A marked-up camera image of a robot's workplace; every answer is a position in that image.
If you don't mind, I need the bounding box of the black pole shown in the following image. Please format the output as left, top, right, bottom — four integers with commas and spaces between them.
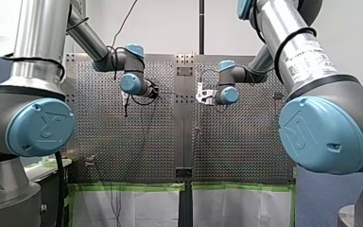
199, 0, 205, 56

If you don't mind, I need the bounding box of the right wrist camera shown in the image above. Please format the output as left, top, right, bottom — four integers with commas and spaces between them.
196, 81, 217, 105

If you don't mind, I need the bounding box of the black cable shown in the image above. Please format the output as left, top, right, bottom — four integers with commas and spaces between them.
109, 182, 123, 227
198, 67, 219, 87
251, 5, 318, 85
111, 0, 139, 49
54, 150, 66, 227
1, 15, 90, 83

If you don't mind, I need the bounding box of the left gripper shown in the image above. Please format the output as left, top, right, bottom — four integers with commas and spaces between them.
147, 79, 161, 99

